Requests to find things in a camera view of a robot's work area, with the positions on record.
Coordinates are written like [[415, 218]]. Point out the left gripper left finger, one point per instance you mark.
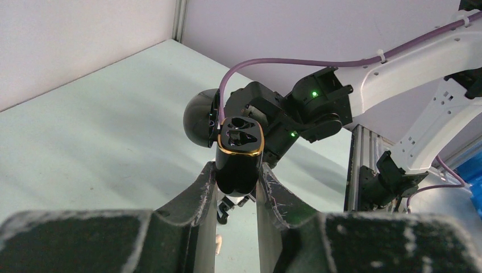
[[178, 237]]

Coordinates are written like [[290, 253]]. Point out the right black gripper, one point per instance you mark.
[[272, 111]]

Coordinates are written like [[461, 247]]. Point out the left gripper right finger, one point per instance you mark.
[[295, 237]]

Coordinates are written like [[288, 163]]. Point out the black earbud charging case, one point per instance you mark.
[[239, 142]]

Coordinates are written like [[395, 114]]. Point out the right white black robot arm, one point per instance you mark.
[[321, 103]]

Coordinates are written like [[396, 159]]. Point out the beige earbud left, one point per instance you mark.
[[218, 244]]

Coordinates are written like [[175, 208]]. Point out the black earbud left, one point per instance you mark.
[[227, 203]]

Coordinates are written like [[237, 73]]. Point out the aluminium frame rail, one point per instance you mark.
[[366, 149]]

